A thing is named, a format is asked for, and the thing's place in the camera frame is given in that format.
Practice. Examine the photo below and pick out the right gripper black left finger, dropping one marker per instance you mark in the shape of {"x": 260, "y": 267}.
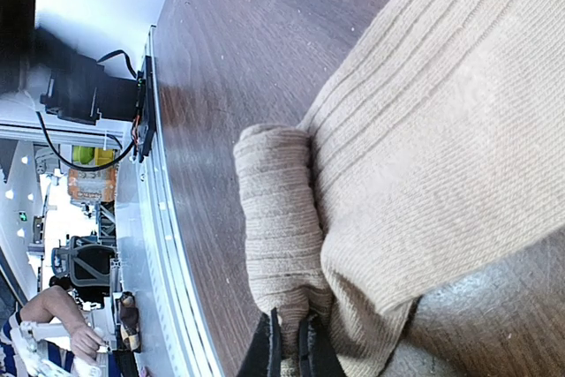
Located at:
{"x": 264, "y": 356}

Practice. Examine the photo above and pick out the plain beige sock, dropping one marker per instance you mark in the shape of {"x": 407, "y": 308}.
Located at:
{"x": 435, "y": 149}

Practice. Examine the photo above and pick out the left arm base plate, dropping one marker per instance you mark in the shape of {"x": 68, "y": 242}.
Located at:
{"x": 146, "y": 126}

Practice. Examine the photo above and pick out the person in striped shirt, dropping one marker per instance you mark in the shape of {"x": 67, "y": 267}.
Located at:
{"x": 62, "y": 331}

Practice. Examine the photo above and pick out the black office chair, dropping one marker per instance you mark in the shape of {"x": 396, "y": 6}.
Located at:
{"x": 85, "y": 265}

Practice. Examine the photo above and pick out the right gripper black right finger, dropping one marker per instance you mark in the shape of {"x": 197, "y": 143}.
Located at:
{"x": 316, "y": 355}

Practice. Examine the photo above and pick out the orange package in background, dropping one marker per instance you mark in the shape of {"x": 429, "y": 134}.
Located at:
{"x": 92, "y": 186}

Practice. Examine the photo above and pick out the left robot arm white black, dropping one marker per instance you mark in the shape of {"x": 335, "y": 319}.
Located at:
{"x": 79, "y": 89}

